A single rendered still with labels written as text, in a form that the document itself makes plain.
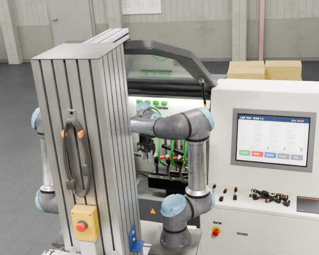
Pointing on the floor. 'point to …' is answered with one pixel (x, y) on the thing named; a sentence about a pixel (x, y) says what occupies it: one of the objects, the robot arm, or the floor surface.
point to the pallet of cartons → (265, 70)
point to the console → (312, 185)
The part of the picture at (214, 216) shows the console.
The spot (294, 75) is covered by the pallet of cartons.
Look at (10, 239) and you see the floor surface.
